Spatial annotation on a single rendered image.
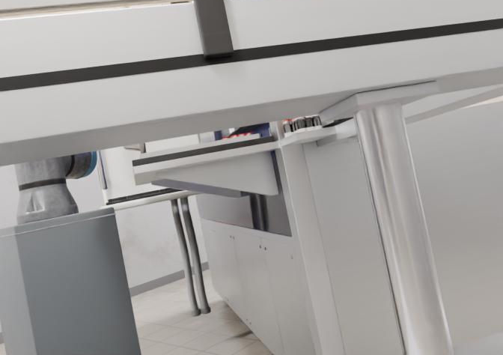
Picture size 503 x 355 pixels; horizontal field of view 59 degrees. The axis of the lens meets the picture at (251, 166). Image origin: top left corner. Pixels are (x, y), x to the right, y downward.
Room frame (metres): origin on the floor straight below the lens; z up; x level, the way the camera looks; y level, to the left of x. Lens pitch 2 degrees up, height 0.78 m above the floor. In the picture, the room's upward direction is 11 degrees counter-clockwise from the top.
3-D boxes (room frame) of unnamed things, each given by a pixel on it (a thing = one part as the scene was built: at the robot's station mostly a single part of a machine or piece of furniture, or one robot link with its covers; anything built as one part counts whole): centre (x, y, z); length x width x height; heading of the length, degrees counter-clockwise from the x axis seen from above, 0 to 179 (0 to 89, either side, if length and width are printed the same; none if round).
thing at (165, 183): (1.79, 0.23, 0.79); 0.34 x 0.03 x 0.13; 105
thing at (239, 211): (2.26, 0.18, 0.73); 1.98 x 0.01 x 0.25; 15
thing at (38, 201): (1.19, 0.55, 0.84); 0.15 x 0.15 x 0.10
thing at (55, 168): (1.19, 0.55, 0.96); 0.13 x 0.12 x 0.14; 166
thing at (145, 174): (1.55, 0.16, 0.87); 0.70 x 0.48 x 0.02; 15
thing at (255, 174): (1.31, 0.10, 0.79); 0.34 x 0.03 x 0.13; 105
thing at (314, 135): (1.19, -0.18, 0.87); 0.14 x 0.13 x 0.02; 105
